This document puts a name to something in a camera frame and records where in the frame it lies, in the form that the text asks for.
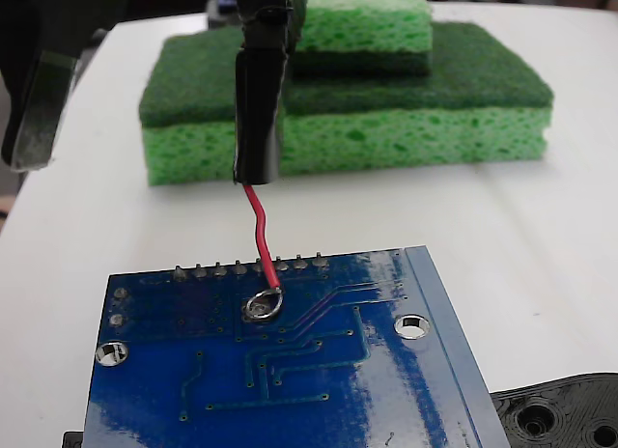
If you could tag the blue printed circuit board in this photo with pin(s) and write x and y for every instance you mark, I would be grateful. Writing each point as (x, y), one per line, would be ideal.
(299, 395)

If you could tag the large green scrub sponge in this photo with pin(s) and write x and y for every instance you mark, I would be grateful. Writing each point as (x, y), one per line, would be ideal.
(386, 139)

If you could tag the small green scrub sponge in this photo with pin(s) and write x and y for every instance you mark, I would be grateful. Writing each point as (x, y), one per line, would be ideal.
(367, 28)

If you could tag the black plastic holder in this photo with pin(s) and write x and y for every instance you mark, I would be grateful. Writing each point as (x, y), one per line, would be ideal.
(555, 409)

